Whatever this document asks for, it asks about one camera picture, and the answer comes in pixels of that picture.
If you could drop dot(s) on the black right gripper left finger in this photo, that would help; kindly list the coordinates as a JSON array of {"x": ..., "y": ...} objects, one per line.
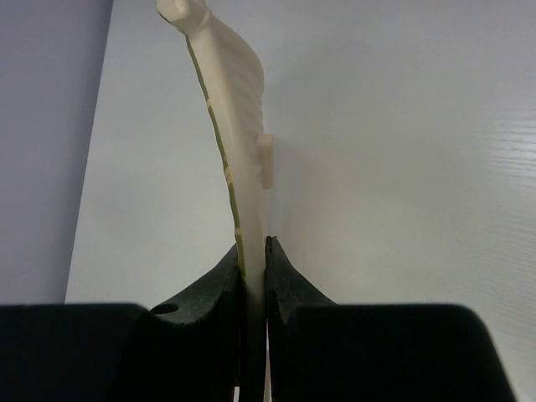
[{"x": 187, "y": 348}]

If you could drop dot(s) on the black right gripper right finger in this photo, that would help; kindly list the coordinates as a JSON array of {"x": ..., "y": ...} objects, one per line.
[{"x": 287, "y": 292}]

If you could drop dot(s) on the square woven bamboo plate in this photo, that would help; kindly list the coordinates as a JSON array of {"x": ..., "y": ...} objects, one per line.
[{"x": 232, "y": 80}]

